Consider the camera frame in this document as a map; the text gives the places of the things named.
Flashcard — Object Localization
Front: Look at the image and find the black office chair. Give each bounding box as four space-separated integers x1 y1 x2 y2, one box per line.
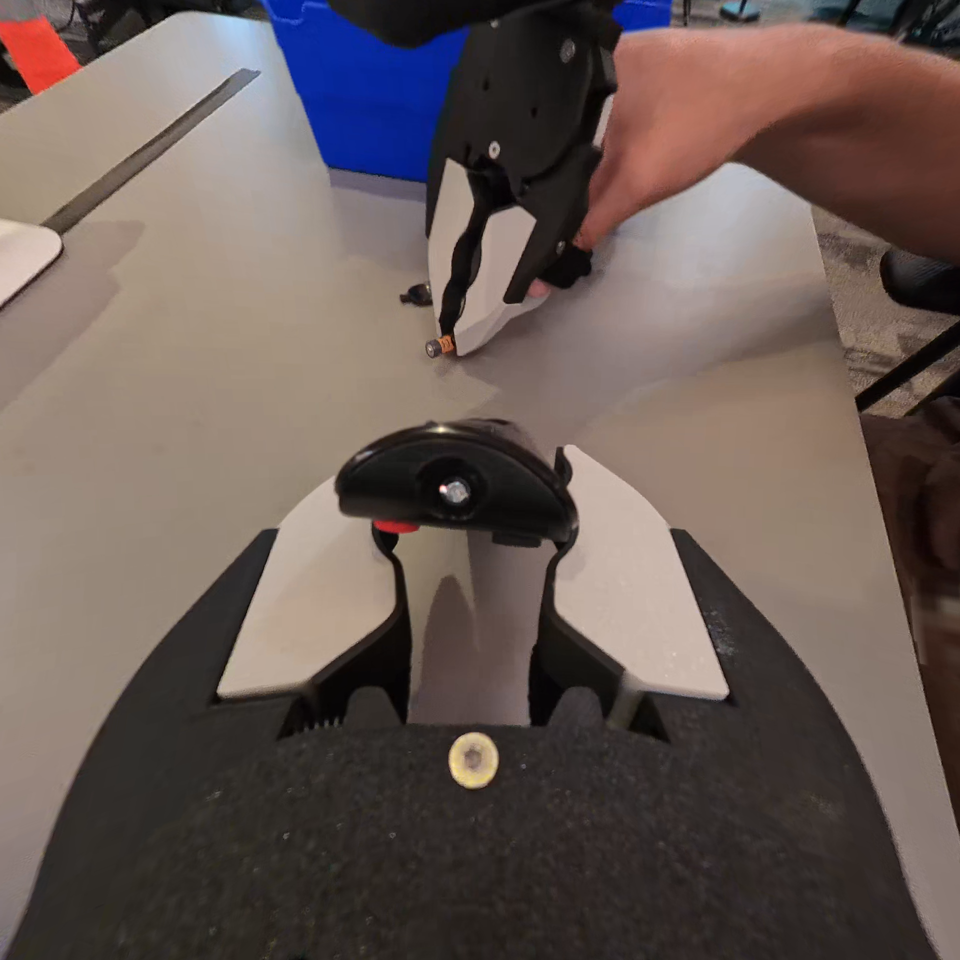
855 247 960 414

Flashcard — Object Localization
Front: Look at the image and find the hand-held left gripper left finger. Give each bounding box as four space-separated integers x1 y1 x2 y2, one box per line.
216 480 414 705

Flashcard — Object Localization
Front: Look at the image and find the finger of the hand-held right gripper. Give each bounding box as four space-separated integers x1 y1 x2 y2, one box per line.
452 211 547 359
426 157 490 350

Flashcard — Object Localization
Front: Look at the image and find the person's right forearm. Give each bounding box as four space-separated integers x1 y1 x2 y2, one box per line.
738 21 960 265

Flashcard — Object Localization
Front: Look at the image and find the blue plastic bin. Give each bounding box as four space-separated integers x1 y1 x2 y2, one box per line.
262 0 672 185

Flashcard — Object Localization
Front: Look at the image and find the black remote control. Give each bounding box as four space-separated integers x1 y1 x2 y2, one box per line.
333 418 580 549

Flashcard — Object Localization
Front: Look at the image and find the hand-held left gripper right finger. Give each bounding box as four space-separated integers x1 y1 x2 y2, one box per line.
528 444 730 727

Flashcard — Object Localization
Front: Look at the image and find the red bag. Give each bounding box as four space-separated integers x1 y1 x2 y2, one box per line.
0 16 82 97

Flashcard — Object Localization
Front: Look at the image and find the grey desk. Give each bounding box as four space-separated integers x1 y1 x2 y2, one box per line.
0 11 960 960

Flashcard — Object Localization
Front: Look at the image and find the person's right hand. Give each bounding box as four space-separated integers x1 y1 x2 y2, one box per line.
576 30 760 252

